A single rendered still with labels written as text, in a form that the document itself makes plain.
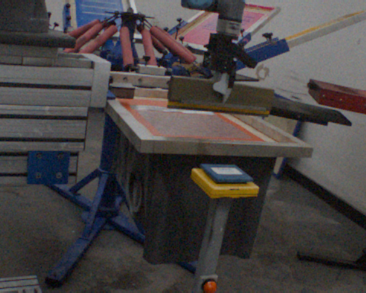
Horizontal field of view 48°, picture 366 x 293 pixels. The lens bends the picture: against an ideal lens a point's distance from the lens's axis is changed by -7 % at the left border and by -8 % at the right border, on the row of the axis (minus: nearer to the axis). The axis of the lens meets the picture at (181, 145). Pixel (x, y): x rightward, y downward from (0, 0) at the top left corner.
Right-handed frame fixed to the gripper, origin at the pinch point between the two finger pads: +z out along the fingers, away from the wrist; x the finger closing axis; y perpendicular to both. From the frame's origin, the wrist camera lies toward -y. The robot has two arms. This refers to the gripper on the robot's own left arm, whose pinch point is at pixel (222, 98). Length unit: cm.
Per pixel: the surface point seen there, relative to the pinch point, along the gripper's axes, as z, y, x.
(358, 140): 45, -200, -128
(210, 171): 12.3, 16.2, 31.7
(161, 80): 7, -3, -68
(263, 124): 10.6, -25.6, -12.7
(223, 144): 10.8, 4.5, 14.3
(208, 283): 43, 13, 36
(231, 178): 12.2, 12.8, 36.1
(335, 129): 45, -200, -159
